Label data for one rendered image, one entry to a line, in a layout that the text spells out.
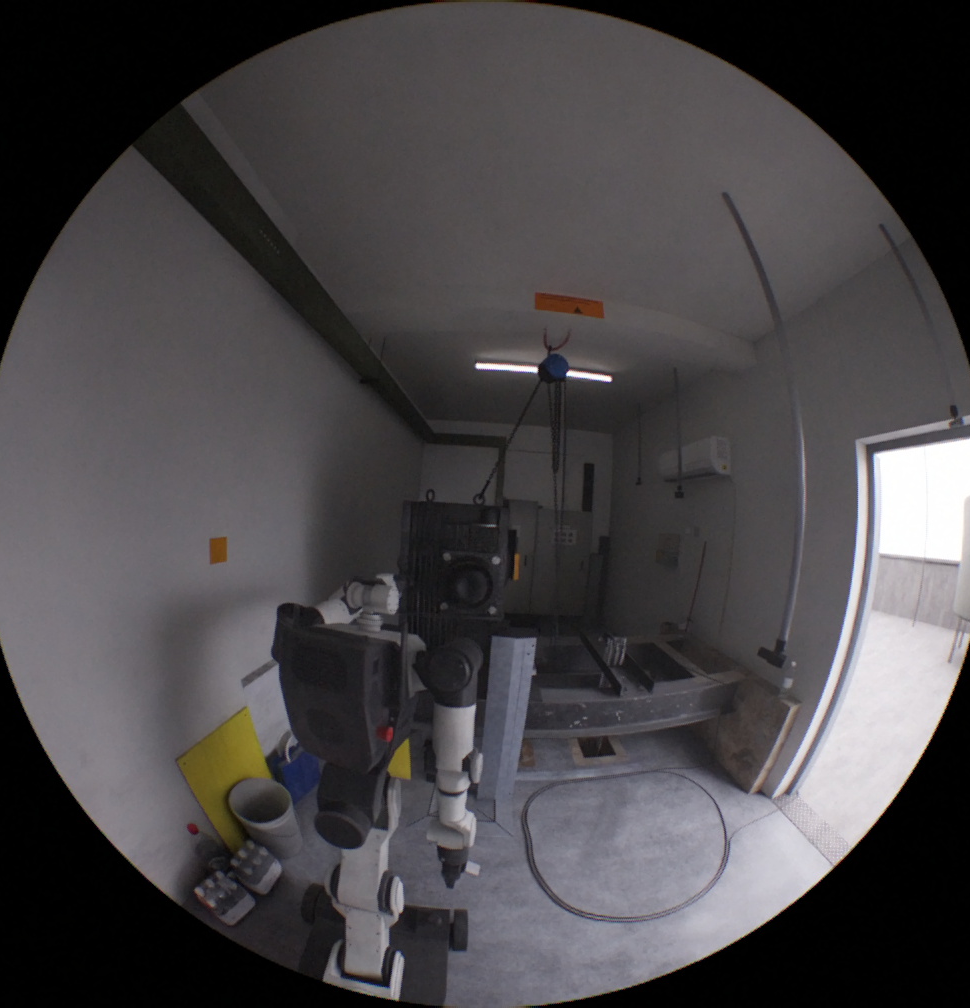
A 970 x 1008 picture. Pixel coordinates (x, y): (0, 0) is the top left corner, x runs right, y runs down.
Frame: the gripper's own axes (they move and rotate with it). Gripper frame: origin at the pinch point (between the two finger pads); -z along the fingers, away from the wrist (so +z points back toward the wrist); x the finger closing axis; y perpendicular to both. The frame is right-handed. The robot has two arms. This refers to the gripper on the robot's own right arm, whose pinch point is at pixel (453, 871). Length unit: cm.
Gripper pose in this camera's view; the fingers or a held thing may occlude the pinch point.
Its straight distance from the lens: 122.3
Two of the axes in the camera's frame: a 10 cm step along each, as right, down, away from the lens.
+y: -9.9, -0.3, 1.3
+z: 0.4, -10.0, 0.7
